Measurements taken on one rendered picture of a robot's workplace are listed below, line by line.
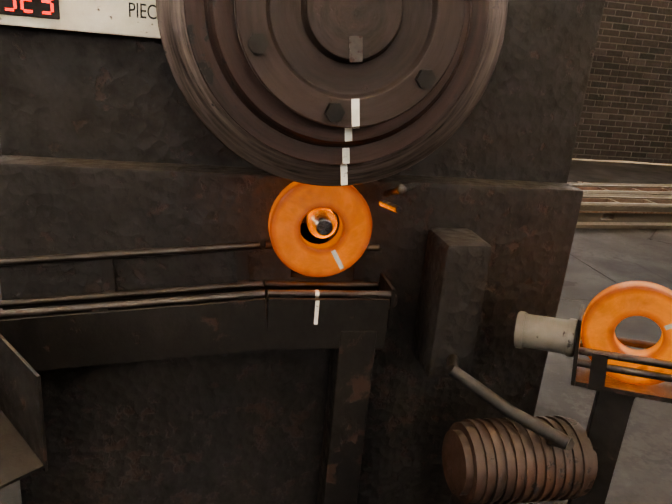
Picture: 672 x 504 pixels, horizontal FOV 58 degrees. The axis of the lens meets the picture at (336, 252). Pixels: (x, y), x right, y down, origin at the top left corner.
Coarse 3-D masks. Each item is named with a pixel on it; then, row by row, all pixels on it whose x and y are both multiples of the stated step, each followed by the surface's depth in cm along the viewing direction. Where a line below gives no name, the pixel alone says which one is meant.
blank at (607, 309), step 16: (608, 288) 91; (624, 288) 88; (640, 288) 87; (656, 288) 86; (592, 304) 90; (608, 304) 89; (624, 304) 88; (640, 304) 87; (656, 304) 86; (592, 320) 91; (608, 320) 90; (656, 320) 87; (592, 336) 91; (608, 336) 90; (624, 352) 90; (640, 352) 91; (656, 352) 88; (640, 368) 90; (656, 368) 89; (640, 384) 90
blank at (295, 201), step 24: (288, 192) 87; (312, 192) 88; (336, 192) 88; (288, 216) 88; (360, 216) 90; (288, 240) 89; (336, 240) 92; (360, 240) 92; (288, 264) 91; (312, 264) 91; (336, 264) 92
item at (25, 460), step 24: (0, 336) 70; (0, 360) 71; (24, 360) 65; (0, 384) 73; (24, 384) 66; (0, 408) 75; (24, 408) 67; (0, 432) 71; (24, 432) 69; (0, 456) 67; (24, 456) 67; (0, 480) 64
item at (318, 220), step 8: (320, 208) 89; (312, 216) 88; (320, 216) 87; (328, 216) 88; (312, 224) 88; (320, 224) 87; (328, 224) 87; (336, 224) 89; (312, 232) 88; (320, 232) 87; (328, 232) 88
